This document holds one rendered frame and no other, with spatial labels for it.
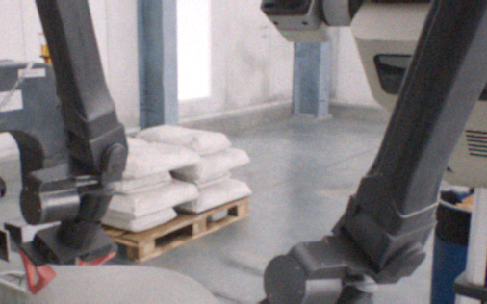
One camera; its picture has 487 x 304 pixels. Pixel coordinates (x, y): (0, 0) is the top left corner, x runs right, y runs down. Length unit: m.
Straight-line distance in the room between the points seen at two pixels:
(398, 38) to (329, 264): 0.45
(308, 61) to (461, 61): 9.11
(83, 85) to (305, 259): 0.37
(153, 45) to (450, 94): 6.53
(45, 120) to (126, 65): 5.79
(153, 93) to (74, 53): 6.26
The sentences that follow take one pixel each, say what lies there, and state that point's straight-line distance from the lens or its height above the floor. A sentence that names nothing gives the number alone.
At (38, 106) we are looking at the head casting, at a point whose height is 1.27.
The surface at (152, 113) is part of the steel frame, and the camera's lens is 7.11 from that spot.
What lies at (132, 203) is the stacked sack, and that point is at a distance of 3.80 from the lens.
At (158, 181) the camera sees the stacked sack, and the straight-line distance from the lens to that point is 4.01.
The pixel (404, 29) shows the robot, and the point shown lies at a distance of 1.01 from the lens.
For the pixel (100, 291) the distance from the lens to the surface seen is 1.06.
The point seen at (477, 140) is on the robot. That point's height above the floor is 1.22.
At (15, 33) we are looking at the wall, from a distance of 6.05.
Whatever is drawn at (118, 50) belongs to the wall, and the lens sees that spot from 6.85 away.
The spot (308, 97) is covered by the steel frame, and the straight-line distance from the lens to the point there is 9.66.
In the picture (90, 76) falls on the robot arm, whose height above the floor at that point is 1.34.
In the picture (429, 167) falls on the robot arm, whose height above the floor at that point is 1.28.
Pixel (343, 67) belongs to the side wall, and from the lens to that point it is 9.64.
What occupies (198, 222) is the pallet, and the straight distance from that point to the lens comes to 4.27.
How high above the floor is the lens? 1.41
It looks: 15 degrees down
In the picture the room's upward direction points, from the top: straight up
